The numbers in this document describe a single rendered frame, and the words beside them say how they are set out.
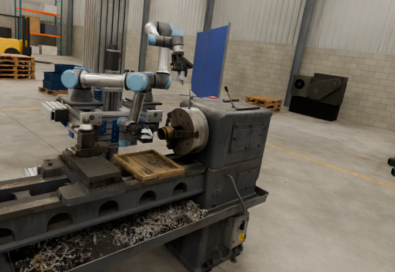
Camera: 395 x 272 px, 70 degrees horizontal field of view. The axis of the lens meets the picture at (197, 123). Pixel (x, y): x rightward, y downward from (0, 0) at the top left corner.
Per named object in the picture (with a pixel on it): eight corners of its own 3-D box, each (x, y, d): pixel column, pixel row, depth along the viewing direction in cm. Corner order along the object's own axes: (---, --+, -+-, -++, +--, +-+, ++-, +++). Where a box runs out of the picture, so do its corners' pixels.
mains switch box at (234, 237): (233, 252, 242) (251, 163, 222) (249, 265, 230) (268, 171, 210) (204, 269, 219) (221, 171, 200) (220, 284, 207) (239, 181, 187)
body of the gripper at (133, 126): (134, 139, 171) (124, 133, 180) (146, 137, 177) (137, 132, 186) (135, 127, 170) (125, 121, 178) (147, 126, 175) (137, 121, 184)
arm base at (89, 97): (67, 97, 201) (67, 84, 199) (89, 98, 211) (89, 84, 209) (74, 102, 191) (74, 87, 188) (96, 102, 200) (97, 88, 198)
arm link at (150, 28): (142, 17, 228) (149, 32, 188) (156, 19, 232) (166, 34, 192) (140, 32, 234) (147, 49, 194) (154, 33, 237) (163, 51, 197)
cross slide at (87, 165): (88, 151, 174) (88, 144, 173) (120, 180, 143) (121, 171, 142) (59, 154, 163) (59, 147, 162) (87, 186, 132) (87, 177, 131)
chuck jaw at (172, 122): (178, 128, 192) (174, 111, 194) (183, 125, 188) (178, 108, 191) (165, 129, 184) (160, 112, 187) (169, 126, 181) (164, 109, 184)
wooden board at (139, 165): (152, 154, 201) (153, 148, 200) (184, 174, 175) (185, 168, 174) (112, 160, 181) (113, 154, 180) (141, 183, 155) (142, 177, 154)
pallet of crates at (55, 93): (77, 89, 888) (77, 64, 869) (93, 94, 847) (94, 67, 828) (38, 90, 788) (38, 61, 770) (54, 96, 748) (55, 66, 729)
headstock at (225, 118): (223, 139, 260) (230, 97, 251) (266, 157, 226) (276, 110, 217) (171, 147, 221) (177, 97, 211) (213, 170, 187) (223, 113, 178)
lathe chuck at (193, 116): (171, 141, 209) (180, 100, 198) (198, 161, 187) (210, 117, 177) (161, 143, 203) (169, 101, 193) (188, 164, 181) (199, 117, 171)
